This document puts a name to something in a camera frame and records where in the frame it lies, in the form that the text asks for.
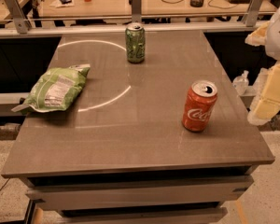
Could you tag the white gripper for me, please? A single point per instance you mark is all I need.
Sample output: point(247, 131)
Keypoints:
point(279, 34)

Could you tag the red coke can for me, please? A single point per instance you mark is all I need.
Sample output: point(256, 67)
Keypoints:
point(200, 100)

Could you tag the green soda can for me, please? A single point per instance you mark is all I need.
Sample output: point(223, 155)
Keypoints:
point(135, 42)

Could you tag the green jalapeno chip bag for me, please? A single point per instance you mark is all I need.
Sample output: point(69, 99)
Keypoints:
point(56, 90)

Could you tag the upper cabinet drawer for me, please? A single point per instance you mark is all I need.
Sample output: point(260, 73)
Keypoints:
point(141, 193)

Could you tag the wooden background desk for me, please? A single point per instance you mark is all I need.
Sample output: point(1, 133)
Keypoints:
point(53, 9)

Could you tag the right grey metal bracket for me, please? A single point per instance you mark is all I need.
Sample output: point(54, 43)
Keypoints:
point(251, 16)

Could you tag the grey metal bracket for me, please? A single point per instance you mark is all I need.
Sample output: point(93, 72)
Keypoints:
point(136, 6)
point(251, 16)
point(21, 22)

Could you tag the middle grey metal bracket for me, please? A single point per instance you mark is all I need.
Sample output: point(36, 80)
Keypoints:
point(136, 6)

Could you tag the grey metal rail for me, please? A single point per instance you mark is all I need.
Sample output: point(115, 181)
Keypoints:
point(209, 27)

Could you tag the left grey metal bracket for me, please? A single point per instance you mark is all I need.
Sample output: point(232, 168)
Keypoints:
point(21, 22)

